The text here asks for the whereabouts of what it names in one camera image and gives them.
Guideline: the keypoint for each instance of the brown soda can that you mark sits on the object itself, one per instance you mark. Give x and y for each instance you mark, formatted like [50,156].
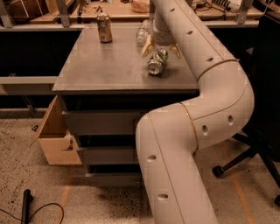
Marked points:
[104,29]

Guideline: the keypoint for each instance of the black cylindrical tool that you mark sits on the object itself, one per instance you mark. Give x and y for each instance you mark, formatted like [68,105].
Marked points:
[27,200]

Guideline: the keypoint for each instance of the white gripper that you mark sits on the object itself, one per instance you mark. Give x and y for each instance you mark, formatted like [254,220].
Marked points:
[162,38]

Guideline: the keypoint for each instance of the middle grey drawer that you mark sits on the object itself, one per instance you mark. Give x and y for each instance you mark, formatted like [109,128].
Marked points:
[112,155]

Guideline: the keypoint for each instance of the green soda can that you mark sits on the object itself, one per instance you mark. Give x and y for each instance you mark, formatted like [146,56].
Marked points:
[157,61]

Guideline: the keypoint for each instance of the black office chair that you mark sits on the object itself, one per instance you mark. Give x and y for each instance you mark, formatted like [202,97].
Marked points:
[262,133]

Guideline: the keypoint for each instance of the top grey drawer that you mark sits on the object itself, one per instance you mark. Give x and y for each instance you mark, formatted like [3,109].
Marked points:
[110,122]

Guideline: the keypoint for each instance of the wooden box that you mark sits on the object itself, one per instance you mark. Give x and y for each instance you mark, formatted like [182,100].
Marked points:
[54,138]

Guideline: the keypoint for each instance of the wooden workbench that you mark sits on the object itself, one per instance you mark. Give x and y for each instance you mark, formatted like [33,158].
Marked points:
[67,12]

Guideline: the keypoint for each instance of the bottom grey drawer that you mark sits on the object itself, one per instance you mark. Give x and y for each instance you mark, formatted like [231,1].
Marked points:
[115,179]

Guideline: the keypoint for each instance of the clear plastic water bottle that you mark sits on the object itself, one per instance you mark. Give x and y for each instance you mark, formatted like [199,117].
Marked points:
[143,32]

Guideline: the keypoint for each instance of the grey drawer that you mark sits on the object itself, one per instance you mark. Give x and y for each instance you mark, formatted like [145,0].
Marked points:
[115,179]
[112,155]
[110,122]

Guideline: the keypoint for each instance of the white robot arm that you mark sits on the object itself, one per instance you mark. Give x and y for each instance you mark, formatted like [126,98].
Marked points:
[168,137]

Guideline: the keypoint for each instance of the grey drawer cabinet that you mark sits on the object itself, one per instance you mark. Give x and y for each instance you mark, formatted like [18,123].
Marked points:
[113,76]

